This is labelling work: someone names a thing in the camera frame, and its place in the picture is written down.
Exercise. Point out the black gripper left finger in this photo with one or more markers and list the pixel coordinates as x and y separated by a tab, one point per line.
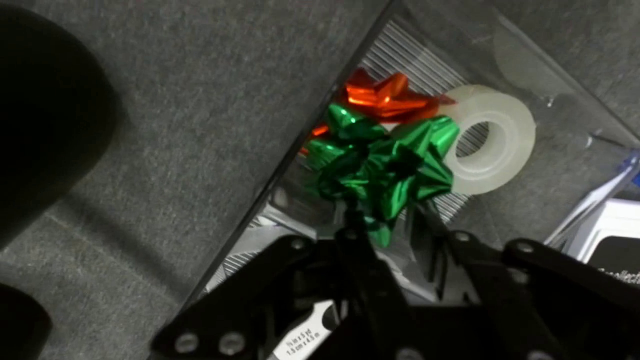
313	280

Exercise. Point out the grey tablecloth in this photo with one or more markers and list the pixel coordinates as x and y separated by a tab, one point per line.
186	132

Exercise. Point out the small clear plastic tray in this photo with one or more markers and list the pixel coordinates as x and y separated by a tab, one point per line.
412	61

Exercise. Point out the green gift bow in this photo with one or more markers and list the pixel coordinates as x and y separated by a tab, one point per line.
382	170

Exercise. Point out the red gift bow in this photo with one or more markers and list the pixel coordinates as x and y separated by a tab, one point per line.
390	100

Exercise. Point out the blue pen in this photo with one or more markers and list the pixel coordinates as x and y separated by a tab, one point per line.
593	201

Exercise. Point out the clear pen container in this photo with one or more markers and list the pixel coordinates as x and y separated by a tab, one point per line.
601	226

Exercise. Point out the clear tape roll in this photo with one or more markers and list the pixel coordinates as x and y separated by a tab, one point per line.
507	166

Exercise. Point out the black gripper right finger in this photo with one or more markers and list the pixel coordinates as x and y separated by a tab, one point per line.
533	300

